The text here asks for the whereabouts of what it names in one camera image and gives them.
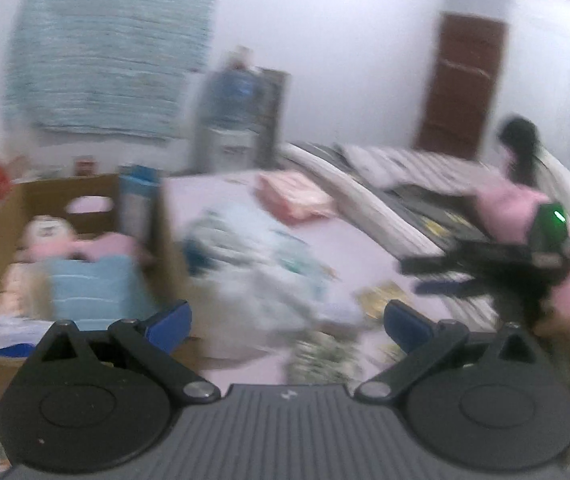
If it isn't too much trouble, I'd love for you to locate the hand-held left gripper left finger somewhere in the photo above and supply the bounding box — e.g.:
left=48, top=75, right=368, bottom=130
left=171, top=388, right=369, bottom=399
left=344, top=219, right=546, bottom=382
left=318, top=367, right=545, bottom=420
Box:
left=40, top=300, right=221, bottom=405

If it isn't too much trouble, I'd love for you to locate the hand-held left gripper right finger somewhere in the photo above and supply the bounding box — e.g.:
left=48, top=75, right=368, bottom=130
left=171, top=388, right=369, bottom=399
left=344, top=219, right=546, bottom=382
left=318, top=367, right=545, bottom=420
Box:
left=355, top=300, right=541, bottom=405

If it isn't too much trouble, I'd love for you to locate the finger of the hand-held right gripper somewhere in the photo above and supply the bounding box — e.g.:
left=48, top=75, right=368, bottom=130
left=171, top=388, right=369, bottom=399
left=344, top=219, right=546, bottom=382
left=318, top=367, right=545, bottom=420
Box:
left=412, top=277, right=496, bottom=300
left=399, top=254, right=471, bottom=277

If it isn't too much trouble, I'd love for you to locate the light blue cloth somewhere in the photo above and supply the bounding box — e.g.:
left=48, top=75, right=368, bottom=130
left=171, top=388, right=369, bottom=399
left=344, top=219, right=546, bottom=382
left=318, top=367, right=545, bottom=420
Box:
left=45, top=254, right=158, bottom=321

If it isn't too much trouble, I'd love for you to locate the pink bunny plush toy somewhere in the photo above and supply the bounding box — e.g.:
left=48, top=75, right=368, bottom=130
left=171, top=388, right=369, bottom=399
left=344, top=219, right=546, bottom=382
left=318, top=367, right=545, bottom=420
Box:
left=15, top=212, right=138, bottom=266

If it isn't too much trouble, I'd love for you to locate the brown cardboard box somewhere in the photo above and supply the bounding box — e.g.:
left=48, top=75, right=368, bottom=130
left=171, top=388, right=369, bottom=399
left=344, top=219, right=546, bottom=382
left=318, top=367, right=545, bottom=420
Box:
left=0, top=172, right=201, bottom=418

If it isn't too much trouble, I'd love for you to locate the gold foil packet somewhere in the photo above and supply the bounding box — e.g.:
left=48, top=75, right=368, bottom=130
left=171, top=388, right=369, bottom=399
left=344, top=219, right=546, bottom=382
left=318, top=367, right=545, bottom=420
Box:
left=357, top=282, right=413, bottom=318

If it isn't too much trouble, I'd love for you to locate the green floral scrunchie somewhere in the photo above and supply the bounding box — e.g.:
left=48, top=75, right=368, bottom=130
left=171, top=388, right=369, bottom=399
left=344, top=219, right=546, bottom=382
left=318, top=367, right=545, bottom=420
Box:
left=287, top=332, right=363, bottom=383

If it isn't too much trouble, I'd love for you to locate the grey checked blanket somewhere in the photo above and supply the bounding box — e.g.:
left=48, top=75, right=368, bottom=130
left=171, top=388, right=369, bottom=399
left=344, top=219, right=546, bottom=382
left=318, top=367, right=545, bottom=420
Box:
left=335, top=145, right=486, bottom=191

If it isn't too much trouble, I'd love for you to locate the white plastic bag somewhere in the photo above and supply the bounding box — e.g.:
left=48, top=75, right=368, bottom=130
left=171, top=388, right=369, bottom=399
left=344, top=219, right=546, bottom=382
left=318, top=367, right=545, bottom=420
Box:
left=180, top=207, right=366, bottom=356

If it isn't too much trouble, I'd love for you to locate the white folded quilt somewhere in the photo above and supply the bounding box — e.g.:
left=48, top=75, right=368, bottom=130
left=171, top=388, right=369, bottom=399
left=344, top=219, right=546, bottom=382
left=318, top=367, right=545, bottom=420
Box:
left=277, top=142, right=446, bottom=256

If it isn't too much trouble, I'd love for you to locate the red tissue pack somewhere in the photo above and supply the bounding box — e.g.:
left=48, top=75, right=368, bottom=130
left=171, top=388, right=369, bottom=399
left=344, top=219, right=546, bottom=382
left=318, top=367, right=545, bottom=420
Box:
left=257, top=170, right=337, bottom=225

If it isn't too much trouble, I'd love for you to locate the pale patterned packet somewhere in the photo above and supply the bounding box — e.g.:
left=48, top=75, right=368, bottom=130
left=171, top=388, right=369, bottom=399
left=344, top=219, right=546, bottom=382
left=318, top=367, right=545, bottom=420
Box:
left=0, top=262, right=50, bottom=321

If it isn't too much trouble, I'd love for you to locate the white and blue pack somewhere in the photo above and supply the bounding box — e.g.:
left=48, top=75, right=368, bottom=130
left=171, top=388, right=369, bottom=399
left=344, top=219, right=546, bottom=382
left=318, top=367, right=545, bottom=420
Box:
left=0, top=317, right=58, bottom=358

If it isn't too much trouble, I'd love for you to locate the brown wooden door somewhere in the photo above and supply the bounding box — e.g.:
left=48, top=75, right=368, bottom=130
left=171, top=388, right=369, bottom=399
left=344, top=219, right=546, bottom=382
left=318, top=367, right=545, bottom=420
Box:
left=417, top=12, right=508, bottom=161

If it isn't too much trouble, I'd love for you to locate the grey patterned folded mat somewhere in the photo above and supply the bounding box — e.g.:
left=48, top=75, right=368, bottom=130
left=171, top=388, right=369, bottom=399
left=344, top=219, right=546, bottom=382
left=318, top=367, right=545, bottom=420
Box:
left=255, top=67, right=286, bottom=171

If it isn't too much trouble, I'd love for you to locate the blue water bottle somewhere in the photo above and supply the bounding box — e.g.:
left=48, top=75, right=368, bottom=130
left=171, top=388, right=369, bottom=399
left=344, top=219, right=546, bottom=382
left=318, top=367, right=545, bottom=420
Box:
left=200, top=67, right=261, bottom=133

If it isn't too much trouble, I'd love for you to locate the small pink container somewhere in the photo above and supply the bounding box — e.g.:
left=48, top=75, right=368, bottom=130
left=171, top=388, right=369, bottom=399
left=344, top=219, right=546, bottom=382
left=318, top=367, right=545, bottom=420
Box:
left=230, top=47, right=254, bottom=71

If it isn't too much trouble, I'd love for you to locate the teal floral wall cloth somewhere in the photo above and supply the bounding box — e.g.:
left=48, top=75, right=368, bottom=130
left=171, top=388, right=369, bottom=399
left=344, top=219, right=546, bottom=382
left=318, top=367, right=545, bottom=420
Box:
left=2, top=0, right=223, bottom=141

